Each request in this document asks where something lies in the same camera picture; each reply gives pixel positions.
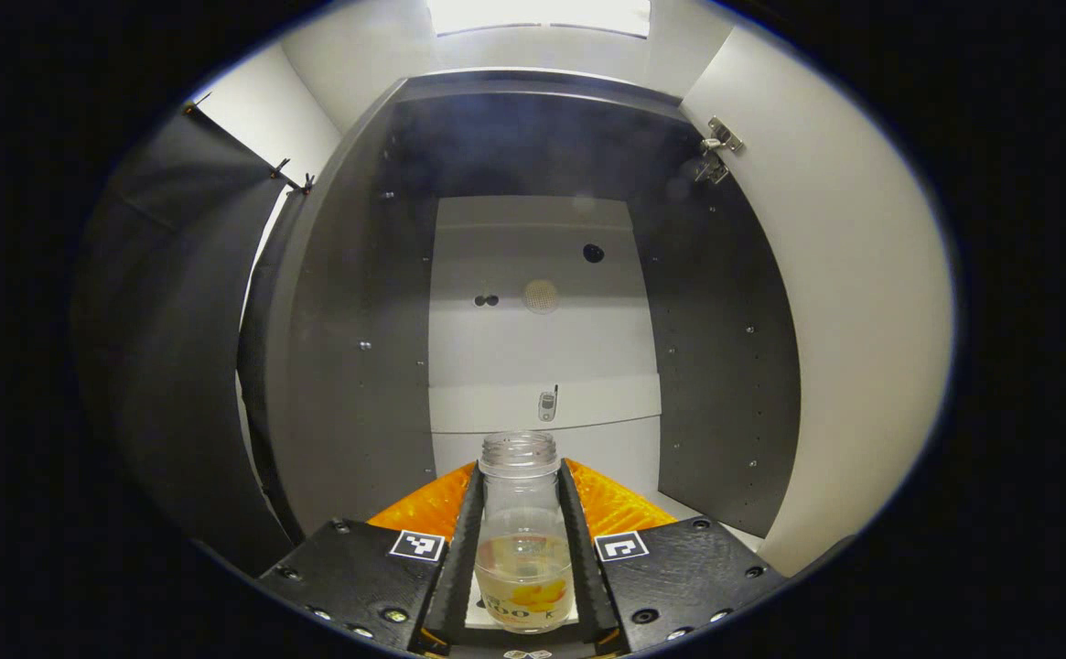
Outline dark grey cabinet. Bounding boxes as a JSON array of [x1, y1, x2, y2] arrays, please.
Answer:
[[238, 69, 803, 568]]

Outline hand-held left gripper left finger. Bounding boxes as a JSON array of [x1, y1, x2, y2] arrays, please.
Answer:
[[258, 460, 485, 654]]

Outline clear glass bottle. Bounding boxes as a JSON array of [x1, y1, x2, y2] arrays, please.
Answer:
[[473, 430, 579, 634]]

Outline black backdrop cloth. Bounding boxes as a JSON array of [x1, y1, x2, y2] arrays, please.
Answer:
[[70, 101, 316, 578]]

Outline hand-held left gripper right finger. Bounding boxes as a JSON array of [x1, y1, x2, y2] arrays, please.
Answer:
[[558, 458, 790, 654]]

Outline ceiling light panel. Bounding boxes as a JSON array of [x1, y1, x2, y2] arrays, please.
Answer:
[[426, 0, 652, 38]]

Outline silver door hinge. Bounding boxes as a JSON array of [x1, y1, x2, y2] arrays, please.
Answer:
[[697, 116, 746, 185]]

